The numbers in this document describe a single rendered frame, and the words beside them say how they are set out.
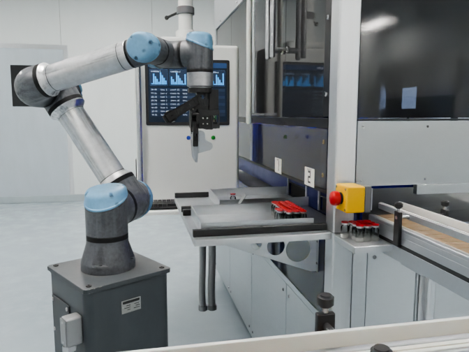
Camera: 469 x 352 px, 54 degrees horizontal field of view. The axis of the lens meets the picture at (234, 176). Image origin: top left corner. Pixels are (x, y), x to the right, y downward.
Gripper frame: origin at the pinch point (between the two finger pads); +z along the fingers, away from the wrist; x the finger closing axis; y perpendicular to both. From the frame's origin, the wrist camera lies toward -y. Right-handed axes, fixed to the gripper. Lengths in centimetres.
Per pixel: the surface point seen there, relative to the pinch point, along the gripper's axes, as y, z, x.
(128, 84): -38, -55, 543
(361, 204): 42.9, 11.5, -20.9
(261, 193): 34, 21, 54
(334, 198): 35.8, 9.6, -19.1
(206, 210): 6.0, 19.9, 19.5
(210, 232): 3.6, 20.5, -8.2
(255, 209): 23.1, 20.2, 19.8
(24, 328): -85, 110, 135
